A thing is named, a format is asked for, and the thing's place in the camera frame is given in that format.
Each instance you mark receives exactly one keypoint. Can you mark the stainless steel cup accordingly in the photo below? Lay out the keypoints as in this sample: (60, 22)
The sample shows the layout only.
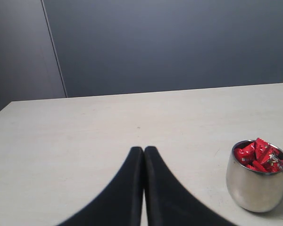
(252, 190)

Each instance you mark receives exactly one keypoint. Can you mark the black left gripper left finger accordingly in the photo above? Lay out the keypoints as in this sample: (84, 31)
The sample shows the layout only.
(120, 202)

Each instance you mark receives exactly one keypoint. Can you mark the candies inside cup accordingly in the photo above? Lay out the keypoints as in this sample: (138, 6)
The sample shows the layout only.
(259, 155)

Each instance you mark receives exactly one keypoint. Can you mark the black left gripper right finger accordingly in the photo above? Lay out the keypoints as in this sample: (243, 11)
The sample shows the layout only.
(168, 202)

